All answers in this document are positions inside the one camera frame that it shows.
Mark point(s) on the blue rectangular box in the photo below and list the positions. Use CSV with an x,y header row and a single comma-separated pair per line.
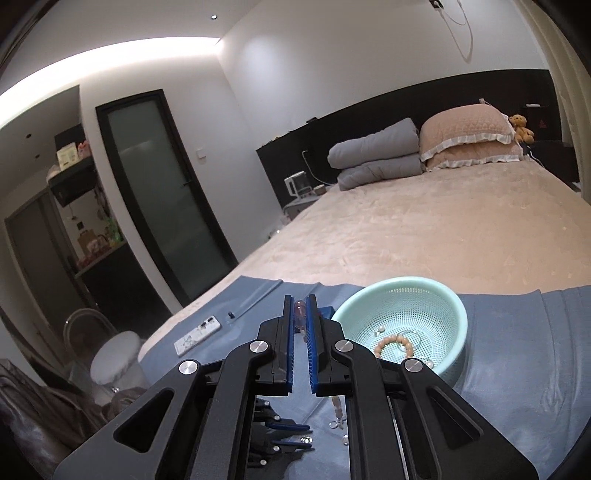
x,y
327,312

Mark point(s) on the white electric kettle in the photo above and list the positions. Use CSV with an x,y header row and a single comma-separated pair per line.
x,y
298,185

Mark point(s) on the brown teddy bear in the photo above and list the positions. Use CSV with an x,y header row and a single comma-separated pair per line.
x,y
522,133

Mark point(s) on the black nightstand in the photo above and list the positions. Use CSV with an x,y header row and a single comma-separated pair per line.
x,y
558,158

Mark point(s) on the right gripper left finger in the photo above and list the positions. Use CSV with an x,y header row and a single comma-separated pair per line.
x,y
288,311

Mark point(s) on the mint green plastic basket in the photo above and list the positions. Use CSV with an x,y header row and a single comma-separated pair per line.
x,y
409,314

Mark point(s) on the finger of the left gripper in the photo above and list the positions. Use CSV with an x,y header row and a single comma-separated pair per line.
x,y
288,425
302,443

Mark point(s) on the frosted glass door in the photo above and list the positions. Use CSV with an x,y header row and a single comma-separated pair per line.
x,y
163,195

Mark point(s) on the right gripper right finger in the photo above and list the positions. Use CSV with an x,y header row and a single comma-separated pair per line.
x,y
312,314

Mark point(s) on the white remote control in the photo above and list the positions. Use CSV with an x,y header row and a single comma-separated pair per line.
x,y
197,335

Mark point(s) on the grey folded duvet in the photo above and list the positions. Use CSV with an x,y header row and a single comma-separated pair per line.
x,y
392,153

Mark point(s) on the beige curtain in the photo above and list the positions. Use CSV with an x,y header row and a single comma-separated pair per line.
x,y
573,83

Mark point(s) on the pink ruffled pillow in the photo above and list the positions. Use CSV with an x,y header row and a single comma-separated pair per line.
x,y
469,135

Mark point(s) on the beige bed cover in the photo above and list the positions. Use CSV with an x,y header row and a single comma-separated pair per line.
x,y
506,228

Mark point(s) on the blue fabric cloth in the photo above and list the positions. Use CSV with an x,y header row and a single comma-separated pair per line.
x,y
526,369

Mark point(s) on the white round stool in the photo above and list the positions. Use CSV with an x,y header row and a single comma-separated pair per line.
x,y
115,365

